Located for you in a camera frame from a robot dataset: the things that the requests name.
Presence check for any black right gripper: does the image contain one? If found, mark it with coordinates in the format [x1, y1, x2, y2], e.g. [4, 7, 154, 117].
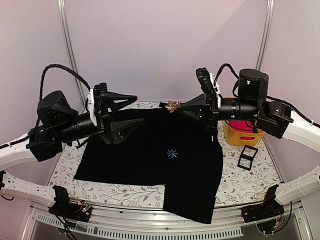
[175, 93, 260, 133]

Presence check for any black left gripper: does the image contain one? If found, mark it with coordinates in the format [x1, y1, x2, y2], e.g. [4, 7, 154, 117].
[57, 91, 146, 145]

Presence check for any sparkling brooch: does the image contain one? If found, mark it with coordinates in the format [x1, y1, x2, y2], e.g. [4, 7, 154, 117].
[164, 100, 181, 113]

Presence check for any black t-shirt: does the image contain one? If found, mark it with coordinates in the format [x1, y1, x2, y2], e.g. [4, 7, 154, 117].
[74, 107, 223, 224]

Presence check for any black brooch display box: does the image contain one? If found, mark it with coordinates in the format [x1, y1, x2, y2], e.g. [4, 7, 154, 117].
[237, 145, 258, 171]

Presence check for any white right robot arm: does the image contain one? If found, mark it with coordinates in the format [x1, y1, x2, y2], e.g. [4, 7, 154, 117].
[178, 63, 320, 218]

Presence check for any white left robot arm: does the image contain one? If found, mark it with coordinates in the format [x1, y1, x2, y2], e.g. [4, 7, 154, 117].
[9, 123, 214, 208]

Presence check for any yellow plastic basket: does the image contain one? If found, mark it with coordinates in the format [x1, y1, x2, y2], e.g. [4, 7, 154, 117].
[221, 96, 265, 147]

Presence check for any magenta cloth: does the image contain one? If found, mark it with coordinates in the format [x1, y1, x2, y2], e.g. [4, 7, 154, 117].
[228, 120, 254, 140]

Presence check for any floral tablecloth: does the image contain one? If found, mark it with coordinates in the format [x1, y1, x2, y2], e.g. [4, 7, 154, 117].
[48, 100, 283, 209]

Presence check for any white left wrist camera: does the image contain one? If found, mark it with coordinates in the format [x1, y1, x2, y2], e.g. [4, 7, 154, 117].
[87, 88, 98, 127]

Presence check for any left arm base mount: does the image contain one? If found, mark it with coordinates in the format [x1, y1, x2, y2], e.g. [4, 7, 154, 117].
[48, 185, 92, 223]

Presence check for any aluminium front rail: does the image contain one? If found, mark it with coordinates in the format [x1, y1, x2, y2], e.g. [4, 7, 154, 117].
[22, 201, 317, 240]

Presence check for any aluminium corner post right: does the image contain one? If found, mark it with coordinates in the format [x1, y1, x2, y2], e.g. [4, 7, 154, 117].
[255, 0, 275, 71]

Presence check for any aluminium corner post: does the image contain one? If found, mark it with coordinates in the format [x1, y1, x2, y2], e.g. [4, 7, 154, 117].
[57, 0, 86, 106]
[255, 0, 275, 71]

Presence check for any aluminium corner post left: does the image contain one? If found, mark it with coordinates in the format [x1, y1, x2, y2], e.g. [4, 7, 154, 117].
[57, 0, 86, 106]

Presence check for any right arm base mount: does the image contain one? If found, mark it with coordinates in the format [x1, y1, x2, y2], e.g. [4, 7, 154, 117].
[241, 184, 285, 223]

